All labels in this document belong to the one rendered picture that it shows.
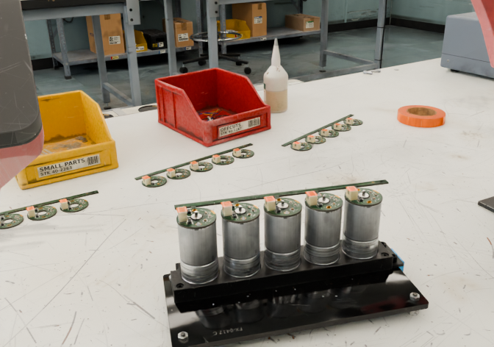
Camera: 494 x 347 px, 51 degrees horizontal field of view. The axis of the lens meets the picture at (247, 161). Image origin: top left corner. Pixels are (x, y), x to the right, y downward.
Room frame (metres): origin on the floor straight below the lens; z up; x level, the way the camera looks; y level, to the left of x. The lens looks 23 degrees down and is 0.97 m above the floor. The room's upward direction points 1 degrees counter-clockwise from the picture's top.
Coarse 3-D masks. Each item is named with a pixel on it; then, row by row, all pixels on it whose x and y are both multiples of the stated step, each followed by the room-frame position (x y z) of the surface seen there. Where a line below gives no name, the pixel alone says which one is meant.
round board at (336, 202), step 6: (318, 198) 0.30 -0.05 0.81; (330, 198) 0.30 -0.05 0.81; (336, 198) 0.30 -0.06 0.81; (306, 204) 0.29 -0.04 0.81; (318, 204) 0.29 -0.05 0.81; (324, 204) 0.29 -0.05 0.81; (330, 204) 0.29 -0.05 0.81; (336, 204) 0.29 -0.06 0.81; (342, 204) 0.29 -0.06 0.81; (318, 210) 0.29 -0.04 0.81; (324, 210) 0.29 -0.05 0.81; (330, 210) 0.29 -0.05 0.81
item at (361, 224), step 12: (348, 204) 0.30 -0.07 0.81; (348, 216) 0.30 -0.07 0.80; (360, 216) 0.29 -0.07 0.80; (372, 216) 0.29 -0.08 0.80; (348, 228) 0.30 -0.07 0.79; (360, 228) 0.29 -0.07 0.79; (372, 228) 0.29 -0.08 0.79; (348, 240) 0.30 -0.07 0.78; (360, 240) 0.29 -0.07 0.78; (372, 240) 0.29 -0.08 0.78; (348, 252) 0.30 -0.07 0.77; (360, 252) 0.29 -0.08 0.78; (372, 252) 0.29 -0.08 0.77
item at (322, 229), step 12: (312, 216) 0.29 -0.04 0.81; (324, 216) 0.29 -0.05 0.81; (336, 216) 0.29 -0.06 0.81; (312, 228) 0.29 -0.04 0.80; (324, 228) 0.29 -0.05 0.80; (336, 228) 0.29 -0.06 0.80; (312, 240) 0.29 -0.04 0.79; (324, 240) 0.29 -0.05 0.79; (336, 240) 0.29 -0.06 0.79; (312, 252) 0.29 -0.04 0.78; (324, 252) 0.29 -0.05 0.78; (336, 252) 0.29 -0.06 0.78; (324, 264) 0.29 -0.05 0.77
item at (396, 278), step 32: (288, 288) 0.27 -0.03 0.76; (320, 288) 0.27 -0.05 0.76; (352, 288) 0.27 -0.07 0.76; (384, 288) 0.27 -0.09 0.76; (416, 288) 0.27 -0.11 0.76; (192, 320) 0.25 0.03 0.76; (224, 320) 0.25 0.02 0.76; (256, 320) 0.24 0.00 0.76; (288, 320) 0.24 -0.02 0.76; (320, 320) 0.24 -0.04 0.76; (352, 320) 0.25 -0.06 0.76
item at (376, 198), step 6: (360, 192) 0.31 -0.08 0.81; (366, 192) 0.31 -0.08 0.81; (372, 192) 0.31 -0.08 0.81; (378, 192) 0.31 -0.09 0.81; (348, 198) 0.30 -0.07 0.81; (360, 198) 0.30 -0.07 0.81; (366, 198) 0.30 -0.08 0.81; (372, 198) 0.30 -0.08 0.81; (378, 198) 0.30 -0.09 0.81; (354, 204) 0.29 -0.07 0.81; (360, 204) 0.29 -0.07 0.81; (366, 204) 0.29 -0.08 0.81; (372, 204) 0.29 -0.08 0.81
